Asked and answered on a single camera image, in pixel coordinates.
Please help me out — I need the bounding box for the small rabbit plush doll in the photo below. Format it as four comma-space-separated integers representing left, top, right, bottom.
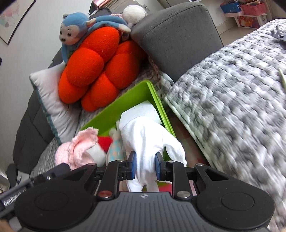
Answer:
106, 128, 126, 165

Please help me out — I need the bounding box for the santa claus plush toy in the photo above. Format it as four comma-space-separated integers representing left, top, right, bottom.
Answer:
87, 136, 113, 167

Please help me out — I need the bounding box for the white cloth glove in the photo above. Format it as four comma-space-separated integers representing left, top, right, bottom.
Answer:
119, 115, 187, 192

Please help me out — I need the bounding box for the pink fluffy sock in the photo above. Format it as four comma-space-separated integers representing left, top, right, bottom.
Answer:
55, 127, 98, 170

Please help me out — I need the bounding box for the green plastic biscuit box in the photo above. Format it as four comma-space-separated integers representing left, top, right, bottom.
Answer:
80, 80, 175, 137

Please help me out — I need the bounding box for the white green throw pillow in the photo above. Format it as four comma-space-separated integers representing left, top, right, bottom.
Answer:
29, 62, 81, 144

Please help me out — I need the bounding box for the grey knitted blanket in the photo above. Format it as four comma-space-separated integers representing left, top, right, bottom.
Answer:
165, 19, 285, 230

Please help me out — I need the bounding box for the grey knitted seat cover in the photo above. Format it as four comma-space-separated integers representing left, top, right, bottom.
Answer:
29, 63, 174, 176

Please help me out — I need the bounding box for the orange pumpkin cushion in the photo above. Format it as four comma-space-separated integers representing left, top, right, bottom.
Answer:
59, 27, 146, 112

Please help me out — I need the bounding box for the dark grey sofa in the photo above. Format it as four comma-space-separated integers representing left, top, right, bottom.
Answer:
13, 2, 223, 173

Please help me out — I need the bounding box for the blue monkey plush toy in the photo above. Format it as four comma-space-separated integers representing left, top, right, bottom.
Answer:
59, 12, 131, 63

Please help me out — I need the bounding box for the white round plush ball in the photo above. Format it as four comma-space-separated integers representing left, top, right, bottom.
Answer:
122, 5, 146, 24

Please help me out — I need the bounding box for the white bookshelf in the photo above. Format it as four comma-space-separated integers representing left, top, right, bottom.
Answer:
220, 0, 273, 29

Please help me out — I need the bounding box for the blue bird picture frame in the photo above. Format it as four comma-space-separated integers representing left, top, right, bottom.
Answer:
0, 0, 36, 45

